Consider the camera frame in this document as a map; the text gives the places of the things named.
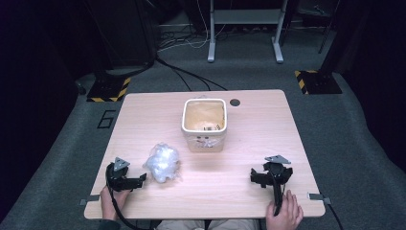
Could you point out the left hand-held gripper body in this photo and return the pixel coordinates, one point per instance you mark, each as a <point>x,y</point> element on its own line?
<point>118,179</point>

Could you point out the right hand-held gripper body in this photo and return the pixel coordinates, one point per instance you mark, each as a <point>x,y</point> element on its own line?
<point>278,172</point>

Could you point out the clear plastic bag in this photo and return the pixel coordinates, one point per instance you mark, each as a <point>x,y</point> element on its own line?
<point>162,163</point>

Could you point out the white square waste bin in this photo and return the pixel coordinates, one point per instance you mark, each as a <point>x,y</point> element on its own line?
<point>204,139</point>

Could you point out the person's left hand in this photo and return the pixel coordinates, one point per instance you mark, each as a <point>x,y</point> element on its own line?
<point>111,202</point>

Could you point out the person's right hand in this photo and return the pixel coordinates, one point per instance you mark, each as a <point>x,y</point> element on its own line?
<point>287,214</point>

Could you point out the person's beige trouser legs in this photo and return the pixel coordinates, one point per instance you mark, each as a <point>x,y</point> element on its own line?
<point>207,225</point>

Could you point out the black striped stand base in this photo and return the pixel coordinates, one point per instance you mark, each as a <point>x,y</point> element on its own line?
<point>319,82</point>
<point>107,89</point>

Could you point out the dark cabinet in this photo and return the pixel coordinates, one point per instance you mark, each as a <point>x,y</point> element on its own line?
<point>124,32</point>

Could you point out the grey metal table bracket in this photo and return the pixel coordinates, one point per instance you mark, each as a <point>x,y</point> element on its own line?
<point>89,199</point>
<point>319,197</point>

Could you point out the black stand post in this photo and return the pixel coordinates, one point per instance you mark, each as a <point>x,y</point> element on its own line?
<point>333,35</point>

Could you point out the white metal desk frame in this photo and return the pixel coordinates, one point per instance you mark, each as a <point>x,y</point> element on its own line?
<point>245,16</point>

